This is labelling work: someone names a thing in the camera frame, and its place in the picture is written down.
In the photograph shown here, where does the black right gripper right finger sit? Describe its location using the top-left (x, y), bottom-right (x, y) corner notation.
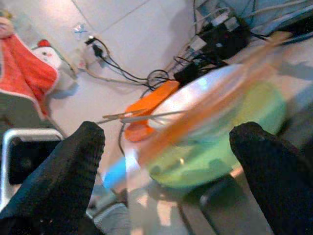
top-left (229, 121), bottom-right (313, 235)

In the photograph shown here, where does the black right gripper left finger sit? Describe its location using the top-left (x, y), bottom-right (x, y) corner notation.
top-left (0, 121), bottom-right (106, 235)

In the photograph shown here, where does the silver framed black device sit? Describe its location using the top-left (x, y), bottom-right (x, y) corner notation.
top-left (0, 128), bottom-right (65, 211)

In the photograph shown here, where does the light green plate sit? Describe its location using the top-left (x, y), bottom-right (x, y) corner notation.
top-left (146, 80), bottom-right (288, 189)

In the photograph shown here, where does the wooden chopstick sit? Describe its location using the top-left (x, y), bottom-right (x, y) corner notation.
top-left (139, 31), bottom-right (293, 167)

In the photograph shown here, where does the red towel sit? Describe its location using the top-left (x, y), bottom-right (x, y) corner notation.
top-left (0, 31), bottom-right (59, 118)

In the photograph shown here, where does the white bowl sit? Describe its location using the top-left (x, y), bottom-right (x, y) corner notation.
top-left (136, 62), bottom-right (257, 138)

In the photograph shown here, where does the thin steel utensil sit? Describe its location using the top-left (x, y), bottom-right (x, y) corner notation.
top-left (96, 110), bottom-right (188, 124)

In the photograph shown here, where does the orange plate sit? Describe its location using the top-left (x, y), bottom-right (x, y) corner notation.
top-left (124, 80), bottom-right (181, 142)

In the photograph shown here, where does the white snowman toy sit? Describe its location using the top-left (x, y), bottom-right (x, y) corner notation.
top-left (31, 39), bottom-right (64, 71)

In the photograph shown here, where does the small black adapter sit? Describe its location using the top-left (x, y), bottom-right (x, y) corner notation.
top-left (174, 62), bottom-right (203, 85)

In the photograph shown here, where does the black power brick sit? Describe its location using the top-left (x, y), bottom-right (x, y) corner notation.
top-left (198, 14), bottom-right (251, 58)

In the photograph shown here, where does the black plug cable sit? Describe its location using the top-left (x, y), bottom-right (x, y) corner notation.
top-left (85, 36), bottom-right (159, 90)

